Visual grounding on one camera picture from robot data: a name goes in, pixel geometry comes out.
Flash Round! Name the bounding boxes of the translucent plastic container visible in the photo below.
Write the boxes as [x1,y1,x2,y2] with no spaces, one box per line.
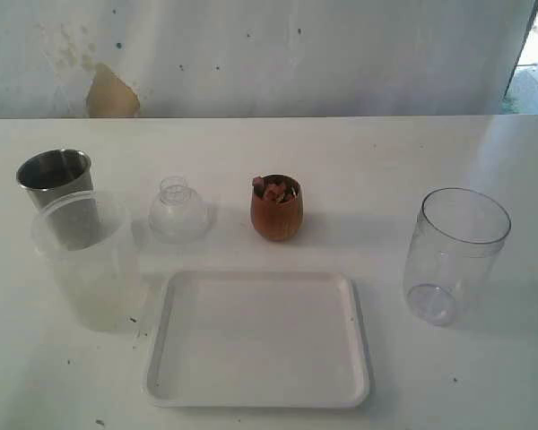
[30,191,144,331]

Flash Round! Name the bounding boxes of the clear shaker cup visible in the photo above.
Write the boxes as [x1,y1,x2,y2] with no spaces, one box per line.
[403,187,512,326]

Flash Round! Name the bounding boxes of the brown wooden cup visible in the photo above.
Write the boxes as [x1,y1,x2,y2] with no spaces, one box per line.
[250,175,304,242]

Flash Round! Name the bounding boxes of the clear shaker lid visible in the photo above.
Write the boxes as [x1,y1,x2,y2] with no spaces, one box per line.
[148,176,210,243]

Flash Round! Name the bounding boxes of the chocolate pieces and gold coins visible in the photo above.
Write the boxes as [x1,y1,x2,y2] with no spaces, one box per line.
[252,175,300,204]

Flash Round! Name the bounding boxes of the stainless steel cup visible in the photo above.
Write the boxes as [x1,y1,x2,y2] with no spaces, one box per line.
[16,149,100,250]

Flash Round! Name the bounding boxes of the white plastic tray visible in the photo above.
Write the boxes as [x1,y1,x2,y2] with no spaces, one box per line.
[143,271,370,409]

